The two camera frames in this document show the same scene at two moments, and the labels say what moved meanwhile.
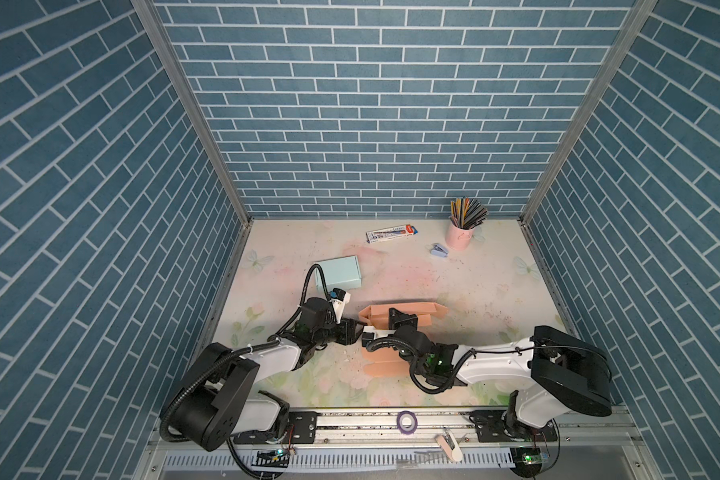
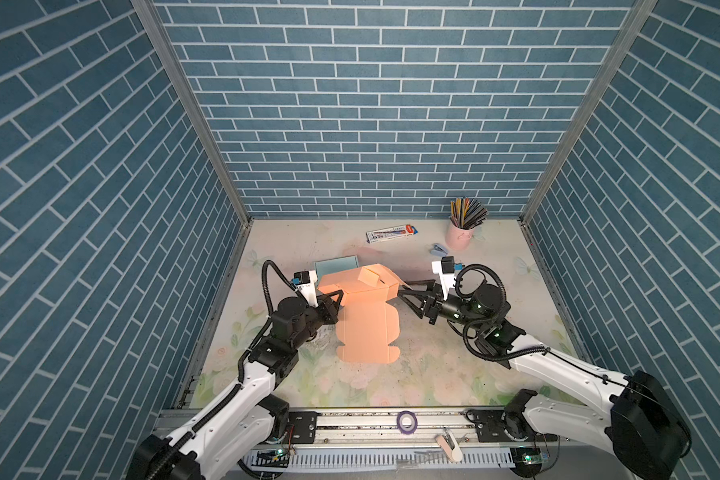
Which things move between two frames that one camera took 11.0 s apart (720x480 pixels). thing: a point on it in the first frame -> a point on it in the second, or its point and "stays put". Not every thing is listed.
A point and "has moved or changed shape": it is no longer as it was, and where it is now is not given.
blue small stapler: [439, 250] stays put
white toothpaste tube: [390, 232] stays put
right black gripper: [398, 320] -> [433, 306]
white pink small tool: [448, 439] stays put
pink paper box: [388, 361] has moved or changed shape
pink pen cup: [457, 238] stays put
